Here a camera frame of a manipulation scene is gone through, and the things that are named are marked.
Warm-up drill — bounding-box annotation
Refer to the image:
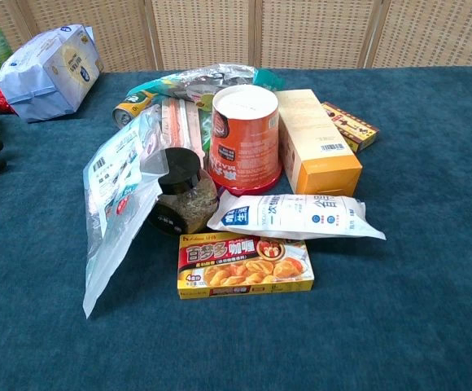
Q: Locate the silver green snack packet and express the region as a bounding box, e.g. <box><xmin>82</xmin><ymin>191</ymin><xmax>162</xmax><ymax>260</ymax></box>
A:
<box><xmin>128</xmin><ymin>64</ymin><xmax>286</xmax><ymax>111</ymax></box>

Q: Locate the glass jar with black lid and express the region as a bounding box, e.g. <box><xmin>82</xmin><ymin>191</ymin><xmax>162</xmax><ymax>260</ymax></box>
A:
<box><xmin>147</xmin><ymin>147</ymin><xmax>221</xmax><ymax>237</ymax></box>

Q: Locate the small brown-yellow snack box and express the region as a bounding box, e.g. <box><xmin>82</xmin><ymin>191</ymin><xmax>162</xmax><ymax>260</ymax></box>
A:
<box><xmin>321</xmin><ymin>101</ymin><xmax>381</xmax><ymax>154</ymax></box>

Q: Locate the pale blue paper bag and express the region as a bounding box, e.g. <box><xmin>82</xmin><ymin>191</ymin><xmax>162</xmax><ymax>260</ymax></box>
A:
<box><xmin>0</xmin><ymin>24</ymin><xmax>105</xmax><ymax>124</ymax></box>

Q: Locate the tall orange-yellow carton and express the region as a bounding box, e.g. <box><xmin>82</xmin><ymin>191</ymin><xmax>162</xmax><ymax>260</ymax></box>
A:
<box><xmin>274</xmin><ymin>88</ymin><xmax>364</xmax><ymax>198</ymax></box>

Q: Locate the green packet behind noodle cup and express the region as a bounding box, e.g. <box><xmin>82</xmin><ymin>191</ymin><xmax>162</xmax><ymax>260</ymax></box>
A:
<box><xmin>197</xmin><ymin>108</ymin><xmax>216</xmax><ymax>164</ymax></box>

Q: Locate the pink striped clear packet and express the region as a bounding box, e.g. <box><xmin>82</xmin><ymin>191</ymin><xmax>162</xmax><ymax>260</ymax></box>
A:
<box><xmin>159</xmin><ymin>95</ymin><xmax>207</xmax><ymax>160</ymax></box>

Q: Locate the yellow curry box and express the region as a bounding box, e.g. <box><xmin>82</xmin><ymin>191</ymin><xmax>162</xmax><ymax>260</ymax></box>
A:
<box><xmin>177</xmin><ymin>231</ymin><xmax>316</xmax><ymax>301</ymax></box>

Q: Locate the orange instant noodle cup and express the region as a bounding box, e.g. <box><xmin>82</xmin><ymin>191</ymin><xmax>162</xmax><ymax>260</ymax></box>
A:
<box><xmin>207</xmin><ymin>84</ymin><xmax>283</xmax><ymax>197</ymax></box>

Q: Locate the woven rattan folding screen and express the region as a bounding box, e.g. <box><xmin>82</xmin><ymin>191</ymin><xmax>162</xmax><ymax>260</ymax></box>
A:
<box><xmin>0</xmin><ymin>0</ymin><xmax>472</xmax><ymax>72</ymax></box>

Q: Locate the clear blue plastic bag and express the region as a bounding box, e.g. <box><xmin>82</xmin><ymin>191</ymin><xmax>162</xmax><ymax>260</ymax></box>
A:
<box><xmin>81</xmin><ymin>104</ymin><xmax>164</xmax><ymax>320</ymax></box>

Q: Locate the white blue salt pouch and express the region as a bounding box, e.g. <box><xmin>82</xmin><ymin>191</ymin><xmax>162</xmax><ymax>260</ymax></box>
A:
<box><xmin>206</xmin><ymin>190</ymin><xmax>387</xmax><ymax>241</ymax></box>

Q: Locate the green and yellow drink can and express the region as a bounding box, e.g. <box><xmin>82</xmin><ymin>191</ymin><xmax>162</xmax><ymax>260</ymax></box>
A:
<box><xmin>111</xmin><ymin>90</ymin><xmax>160</xmax><ymax>130</ymax></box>

